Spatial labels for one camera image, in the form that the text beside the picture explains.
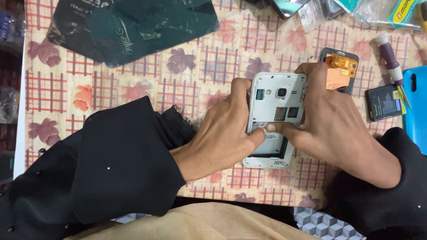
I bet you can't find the person's left hand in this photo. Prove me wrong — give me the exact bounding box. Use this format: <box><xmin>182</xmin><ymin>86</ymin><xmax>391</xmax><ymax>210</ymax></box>
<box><xmin>169</xmin><ymin>78</ymin><xmax>268</xmax><ymax>182</ymax></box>

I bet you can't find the person's right hand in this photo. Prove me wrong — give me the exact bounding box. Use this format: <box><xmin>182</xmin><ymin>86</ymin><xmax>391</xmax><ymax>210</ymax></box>
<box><xmin>266</xmin><ymin>62</ymin><xmax>402</xmax><ymax>189</ymax></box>

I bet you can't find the white open-back phone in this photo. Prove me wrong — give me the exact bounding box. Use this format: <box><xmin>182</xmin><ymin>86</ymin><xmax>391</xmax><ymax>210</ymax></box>
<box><xmin>242</xmin><ymin>72</ymin><xmax>308</xmax><ymax>169</ymax></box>

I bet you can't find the black phone battery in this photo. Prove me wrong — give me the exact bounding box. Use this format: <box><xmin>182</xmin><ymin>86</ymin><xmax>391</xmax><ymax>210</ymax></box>
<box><xmin>364</xmin><ymin>84</ymin><xmax>407</xmax><ymax>122</ymax></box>

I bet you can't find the black display panel orange flex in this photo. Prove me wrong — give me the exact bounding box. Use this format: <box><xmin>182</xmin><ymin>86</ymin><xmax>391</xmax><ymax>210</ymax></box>
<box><xmin>318</xmin><ymin>47</ymin><xmax>360</xmax><ymax>96</ymax></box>

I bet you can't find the floral checked tablecloth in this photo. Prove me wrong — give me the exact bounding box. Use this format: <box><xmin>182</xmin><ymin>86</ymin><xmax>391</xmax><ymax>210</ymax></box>
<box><xmin>24</xmin><ymin>0</ymin><xmax>427</xmax><ymax>209</ymax></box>

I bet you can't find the blue phone cover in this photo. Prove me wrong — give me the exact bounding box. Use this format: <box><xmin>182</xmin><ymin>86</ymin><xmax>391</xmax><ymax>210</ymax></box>
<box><xmin>402</xmin><ymin>65</ymin><xmax>427</xmax><ymax>156</ymax></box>

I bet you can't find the person's beige clothing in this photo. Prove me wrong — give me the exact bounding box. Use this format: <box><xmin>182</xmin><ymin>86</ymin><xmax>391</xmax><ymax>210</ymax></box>
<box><xmin>63</xmin><ymin>202</ymin><xmax>322</xmax><ymax>240</ymax></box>

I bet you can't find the small clear plastic bag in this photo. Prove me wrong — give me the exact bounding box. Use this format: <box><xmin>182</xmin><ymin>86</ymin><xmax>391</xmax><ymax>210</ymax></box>
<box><xmin>298</xmin><ymin>0</ymin><xmax>349</xmax><ymax>33</ymax></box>

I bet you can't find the dark green glass packet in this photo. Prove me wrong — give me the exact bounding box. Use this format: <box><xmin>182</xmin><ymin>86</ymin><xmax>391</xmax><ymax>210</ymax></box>
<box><xmin>85</xmin><ymin>0</ymin><xmax>220</xmax><ymax>68</ymax></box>
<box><xmin>46</xmin><ymin>0</ymin><xmax>115</xmax><ymax>63</ymax></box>

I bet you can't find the clear bag with yellow label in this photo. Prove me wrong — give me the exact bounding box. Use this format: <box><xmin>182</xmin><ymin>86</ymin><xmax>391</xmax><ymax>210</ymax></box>
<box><xmin>334</xmin><ymin>0</ymin><xmax>427</xmax><ymax>30</ymax></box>

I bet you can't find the dark glossy phone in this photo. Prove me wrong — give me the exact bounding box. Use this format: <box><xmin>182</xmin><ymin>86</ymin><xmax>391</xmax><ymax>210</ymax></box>
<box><xmin>269</xmin><ymin>0</ymin><xmax>311</xmax><ymax>20</ymax></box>

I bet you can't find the yellow tool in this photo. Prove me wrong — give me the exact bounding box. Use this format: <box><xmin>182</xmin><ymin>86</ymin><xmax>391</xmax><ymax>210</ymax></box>
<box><xmin>416</xmin><ymin>2</ymin><xmax>427</xmax><ymax>33</ymax></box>

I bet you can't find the dark cluttered shelf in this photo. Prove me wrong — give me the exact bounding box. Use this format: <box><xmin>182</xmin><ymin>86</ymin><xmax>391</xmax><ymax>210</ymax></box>
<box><xmin>0</xmin><ymin>0</ymin><xmax>26</xmax><ymax>182</ymax></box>

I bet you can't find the purple white handled screwdriver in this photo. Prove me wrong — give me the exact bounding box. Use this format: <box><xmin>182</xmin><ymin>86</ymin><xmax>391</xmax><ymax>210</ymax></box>
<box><xmin>374</xmin><ymin>33</ymin><xmax>412</xmax><ymax>109</ymax></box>

